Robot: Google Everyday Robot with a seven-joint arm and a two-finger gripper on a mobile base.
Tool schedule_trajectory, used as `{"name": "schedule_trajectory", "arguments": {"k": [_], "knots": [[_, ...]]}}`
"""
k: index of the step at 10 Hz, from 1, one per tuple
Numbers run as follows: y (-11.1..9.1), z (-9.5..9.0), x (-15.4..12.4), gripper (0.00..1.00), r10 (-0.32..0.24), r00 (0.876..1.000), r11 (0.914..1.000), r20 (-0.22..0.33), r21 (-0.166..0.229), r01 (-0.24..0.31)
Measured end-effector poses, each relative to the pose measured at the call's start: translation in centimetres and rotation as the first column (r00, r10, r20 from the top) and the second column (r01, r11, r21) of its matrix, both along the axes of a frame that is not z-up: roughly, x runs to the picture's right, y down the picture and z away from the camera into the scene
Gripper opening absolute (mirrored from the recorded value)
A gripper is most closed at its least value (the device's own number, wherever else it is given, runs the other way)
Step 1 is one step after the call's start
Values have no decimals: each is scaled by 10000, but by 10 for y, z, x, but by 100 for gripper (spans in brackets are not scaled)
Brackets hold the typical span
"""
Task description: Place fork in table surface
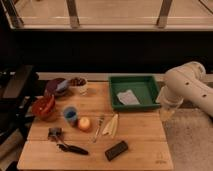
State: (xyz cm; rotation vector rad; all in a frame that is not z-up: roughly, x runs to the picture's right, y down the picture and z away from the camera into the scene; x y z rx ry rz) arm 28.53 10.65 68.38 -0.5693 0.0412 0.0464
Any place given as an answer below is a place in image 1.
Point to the green plastic tray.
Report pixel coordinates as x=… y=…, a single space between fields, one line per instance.
x=144 y=88

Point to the black equipment on left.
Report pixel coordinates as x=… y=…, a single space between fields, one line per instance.
x=16 y=96

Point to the blue plastic cup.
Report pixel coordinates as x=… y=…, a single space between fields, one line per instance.
x=70 y=115

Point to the light blue spoon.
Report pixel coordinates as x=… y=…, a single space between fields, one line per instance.
x=62 y=86

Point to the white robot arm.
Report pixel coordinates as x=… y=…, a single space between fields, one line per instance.
x=185 y=82

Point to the black rectangular block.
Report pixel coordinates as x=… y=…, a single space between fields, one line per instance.
x=116 y=150

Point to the white crumpled cloth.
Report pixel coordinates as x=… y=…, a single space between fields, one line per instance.
x=128 y=98

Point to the black handled utensil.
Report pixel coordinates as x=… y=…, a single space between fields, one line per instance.
x=74 y=149

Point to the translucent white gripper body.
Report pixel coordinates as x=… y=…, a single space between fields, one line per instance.
x=168 y=109

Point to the dark maroon bowl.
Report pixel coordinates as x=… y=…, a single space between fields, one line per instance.
x=51 y=86

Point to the silver metal fork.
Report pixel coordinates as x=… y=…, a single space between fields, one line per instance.
x=101 y=119

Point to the clear glass with dark contents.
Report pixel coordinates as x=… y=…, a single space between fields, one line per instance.
x=78 y=85

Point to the red plastic bowl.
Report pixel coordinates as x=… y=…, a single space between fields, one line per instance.
x=43 y=107

